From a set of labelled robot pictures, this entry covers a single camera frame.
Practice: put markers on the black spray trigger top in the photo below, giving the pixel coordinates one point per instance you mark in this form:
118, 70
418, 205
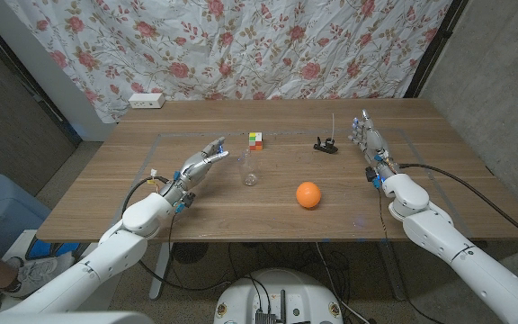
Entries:
326, 146

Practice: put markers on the multicoloured Rubik's cube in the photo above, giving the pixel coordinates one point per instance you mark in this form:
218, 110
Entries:
255, 140

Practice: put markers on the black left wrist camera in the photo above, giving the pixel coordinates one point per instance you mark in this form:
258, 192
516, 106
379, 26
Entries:
187, 200

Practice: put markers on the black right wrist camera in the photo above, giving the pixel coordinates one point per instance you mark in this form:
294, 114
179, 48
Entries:
372, 175

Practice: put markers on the white robot torso edge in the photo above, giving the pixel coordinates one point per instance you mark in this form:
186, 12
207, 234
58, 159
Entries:
61, 318

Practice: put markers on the black wall edge strip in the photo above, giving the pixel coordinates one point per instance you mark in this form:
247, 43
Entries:
52, 108

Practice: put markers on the grey tape outline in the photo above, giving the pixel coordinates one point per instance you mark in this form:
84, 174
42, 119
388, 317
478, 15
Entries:
286, 133

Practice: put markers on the floral print backdrop cloth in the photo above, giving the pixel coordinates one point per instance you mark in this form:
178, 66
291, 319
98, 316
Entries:
241, 45

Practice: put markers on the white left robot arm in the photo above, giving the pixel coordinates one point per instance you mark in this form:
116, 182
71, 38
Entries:
97, 261

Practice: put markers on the clear plastic spray bottle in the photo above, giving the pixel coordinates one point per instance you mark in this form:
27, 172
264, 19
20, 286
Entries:
248, 168

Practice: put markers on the white table leg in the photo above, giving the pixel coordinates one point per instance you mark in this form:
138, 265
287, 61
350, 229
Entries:
160, 274

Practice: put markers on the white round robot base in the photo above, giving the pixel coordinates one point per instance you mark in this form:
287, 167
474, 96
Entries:
279, 292

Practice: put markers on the white power strip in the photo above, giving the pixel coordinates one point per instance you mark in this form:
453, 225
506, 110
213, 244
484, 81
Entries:
146, 100

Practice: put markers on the orange ball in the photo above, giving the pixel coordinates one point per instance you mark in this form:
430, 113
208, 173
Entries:
308, 195

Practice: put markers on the black backdrop stand pole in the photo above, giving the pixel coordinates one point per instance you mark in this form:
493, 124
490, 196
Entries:
435, 48

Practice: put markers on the white platform with blue pads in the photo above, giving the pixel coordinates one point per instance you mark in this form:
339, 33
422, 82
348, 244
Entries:
38, 249

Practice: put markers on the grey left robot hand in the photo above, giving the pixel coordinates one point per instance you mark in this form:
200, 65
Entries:
196, 168

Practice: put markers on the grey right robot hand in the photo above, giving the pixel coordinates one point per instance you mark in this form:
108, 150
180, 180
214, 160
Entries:
373, 141

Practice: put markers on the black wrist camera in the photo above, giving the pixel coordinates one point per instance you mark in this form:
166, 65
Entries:
372, 175
187, 200

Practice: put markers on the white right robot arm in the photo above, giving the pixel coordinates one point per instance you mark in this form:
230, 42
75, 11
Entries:
457, 252

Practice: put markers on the grey table leg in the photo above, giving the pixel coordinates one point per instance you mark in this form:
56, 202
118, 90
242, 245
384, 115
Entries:
394, 274

